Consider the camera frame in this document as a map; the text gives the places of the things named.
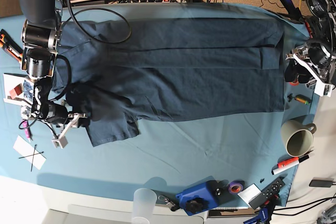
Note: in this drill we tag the black remote control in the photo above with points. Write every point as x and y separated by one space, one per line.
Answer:
267 193

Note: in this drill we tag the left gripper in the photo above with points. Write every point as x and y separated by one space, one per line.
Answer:
317 55

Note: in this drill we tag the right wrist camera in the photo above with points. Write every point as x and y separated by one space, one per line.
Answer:
60 142

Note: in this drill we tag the beige ceramic mug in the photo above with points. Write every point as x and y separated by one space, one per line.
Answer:
297 138

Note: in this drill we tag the blue bar clamp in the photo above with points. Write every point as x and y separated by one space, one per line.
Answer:
293 12

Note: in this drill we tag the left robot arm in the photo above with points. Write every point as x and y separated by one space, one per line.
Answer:
324 10

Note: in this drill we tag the translucent plastic cup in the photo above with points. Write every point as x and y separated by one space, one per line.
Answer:
144 201

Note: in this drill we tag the white sticky note pad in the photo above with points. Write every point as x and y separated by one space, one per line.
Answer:
249 193

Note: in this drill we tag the white notepad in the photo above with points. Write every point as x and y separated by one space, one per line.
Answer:
10 82

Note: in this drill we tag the blue plastic fixture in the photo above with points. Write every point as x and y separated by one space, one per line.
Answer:
199 198

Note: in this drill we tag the orange green battery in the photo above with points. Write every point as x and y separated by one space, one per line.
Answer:
302 99

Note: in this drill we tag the orange utility knife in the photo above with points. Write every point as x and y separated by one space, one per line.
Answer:
10 46

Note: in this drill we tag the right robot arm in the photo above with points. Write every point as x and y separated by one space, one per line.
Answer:
40 36

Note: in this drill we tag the dark blue T-shirt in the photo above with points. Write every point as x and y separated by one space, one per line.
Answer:
174 70

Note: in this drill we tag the light blue table cloth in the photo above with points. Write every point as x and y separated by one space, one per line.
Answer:
164 156

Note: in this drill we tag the purple tape roll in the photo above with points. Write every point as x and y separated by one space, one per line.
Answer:
236 187

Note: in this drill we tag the black power adapter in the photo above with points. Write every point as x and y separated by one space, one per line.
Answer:
321 183

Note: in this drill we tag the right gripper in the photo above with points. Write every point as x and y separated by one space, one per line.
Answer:
56 116

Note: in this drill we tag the pink glue tube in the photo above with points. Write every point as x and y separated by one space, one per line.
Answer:
27 130

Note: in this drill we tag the white paper card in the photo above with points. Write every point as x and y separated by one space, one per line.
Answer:
23 148

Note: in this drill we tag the red white marker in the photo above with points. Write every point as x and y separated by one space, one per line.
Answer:
289 163

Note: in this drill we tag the red black clamp tool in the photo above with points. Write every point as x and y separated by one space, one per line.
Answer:
313 27

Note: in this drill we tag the small black clip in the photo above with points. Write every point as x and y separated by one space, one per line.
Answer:
289 97

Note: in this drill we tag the metal carabiner keyring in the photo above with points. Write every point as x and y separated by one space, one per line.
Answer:
169 203

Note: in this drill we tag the blue black spring clamp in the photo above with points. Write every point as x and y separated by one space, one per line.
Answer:
265 213

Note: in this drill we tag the red wooden block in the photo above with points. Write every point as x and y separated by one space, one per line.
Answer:
16 91

